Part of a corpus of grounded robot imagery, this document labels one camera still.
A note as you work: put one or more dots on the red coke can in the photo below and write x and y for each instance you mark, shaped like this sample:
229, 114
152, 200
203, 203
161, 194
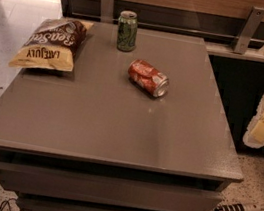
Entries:
148, 78

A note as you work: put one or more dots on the green soda can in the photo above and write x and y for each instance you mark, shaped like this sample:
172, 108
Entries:
127, 30

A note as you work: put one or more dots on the white power strip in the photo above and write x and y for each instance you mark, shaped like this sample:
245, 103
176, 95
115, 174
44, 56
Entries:
237, 207

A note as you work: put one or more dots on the grey drawer cabinet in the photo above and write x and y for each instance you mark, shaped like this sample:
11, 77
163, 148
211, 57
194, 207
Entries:
96, 141

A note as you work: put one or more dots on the brown yellow chip bag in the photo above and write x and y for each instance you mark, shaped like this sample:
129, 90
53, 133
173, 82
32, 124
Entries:
53, 45

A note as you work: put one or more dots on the right metal bracket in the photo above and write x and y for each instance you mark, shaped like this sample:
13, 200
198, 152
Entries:
248, 29

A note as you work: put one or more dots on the metal bracket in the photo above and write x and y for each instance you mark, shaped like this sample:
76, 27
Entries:
107, 11
248, 29

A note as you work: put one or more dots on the left metal bracket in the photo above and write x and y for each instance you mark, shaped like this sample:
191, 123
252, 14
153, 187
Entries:
107, 11

